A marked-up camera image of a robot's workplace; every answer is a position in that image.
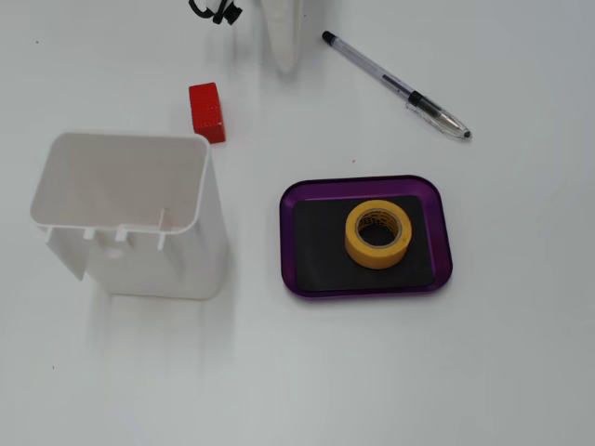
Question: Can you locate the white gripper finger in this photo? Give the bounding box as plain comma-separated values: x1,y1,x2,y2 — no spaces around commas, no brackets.
260,0,307,74

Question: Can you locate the yellow masking tape roll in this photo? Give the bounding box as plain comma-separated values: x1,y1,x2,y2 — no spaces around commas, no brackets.
344,199,413,270

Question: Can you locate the tall white plastic box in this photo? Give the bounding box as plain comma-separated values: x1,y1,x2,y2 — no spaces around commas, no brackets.
30,132,230,302

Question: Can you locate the clear black ballpoint pen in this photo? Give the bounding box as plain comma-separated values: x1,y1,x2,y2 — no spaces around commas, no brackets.
322,30,473,142

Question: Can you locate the red perforated block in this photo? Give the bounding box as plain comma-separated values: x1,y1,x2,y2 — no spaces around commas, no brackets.
188,82,229,145

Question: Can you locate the black tray mat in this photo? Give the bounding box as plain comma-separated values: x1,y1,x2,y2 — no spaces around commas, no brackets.
292,194,435,294

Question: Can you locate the purple metal tray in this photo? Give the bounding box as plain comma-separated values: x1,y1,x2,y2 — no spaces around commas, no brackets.
279,174,454,301

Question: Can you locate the small black cable clip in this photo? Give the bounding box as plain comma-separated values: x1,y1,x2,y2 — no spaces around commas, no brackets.
211,3,245,27

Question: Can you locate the black looped cable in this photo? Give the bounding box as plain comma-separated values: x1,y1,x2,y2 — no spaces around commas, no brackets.
188,0,219,20

